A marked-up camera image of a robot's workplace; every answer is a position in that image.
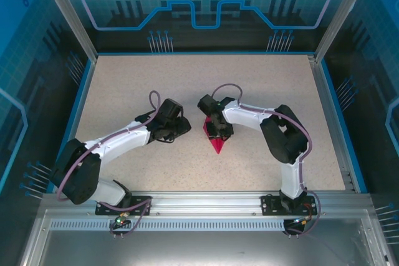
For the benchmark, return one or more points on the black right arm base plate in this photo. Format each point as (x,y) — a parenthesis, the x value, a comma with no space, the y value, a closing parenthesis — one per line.
(271,205)

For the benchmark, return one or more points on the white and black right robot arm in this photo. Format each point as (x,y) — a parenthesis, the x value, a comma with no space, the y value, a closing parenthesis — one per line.
(246,116)

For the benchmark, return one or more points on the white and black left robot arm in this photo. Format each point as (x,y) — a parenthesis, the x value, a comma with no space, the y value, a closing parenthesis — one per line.
(124,139)

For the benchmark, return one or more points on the blue table frame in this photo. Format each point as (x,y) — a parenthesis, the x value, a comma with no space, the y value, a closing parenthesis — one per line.
(342,122)

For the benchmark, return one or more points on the aluminium side rail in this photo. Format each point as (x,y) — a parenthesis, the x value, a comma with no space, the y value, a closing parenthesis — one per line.
(332,122)

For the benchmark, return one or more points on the aluminium mounting rail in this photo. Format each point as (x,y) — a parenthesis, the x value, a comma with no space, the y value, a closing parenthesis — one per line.
(205,203)

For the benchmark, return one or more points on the metal sheet panel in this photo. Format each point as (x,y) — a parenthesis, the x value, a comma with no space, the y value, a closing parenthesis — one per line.
(202,247)

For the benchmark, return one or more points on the aluminium corner post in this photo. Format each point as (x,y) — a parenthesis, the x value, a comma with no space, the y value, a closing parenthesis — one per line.
(71,13)
(339,13)

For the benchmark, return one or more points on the pink paper sheet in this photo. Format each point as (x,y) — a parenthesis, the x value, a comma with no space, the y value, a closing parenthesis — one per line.
(219,146)

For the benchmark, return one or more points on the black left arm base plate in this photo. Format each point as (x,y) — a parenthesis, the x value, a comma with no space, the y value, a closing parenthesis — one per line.
(140,208)

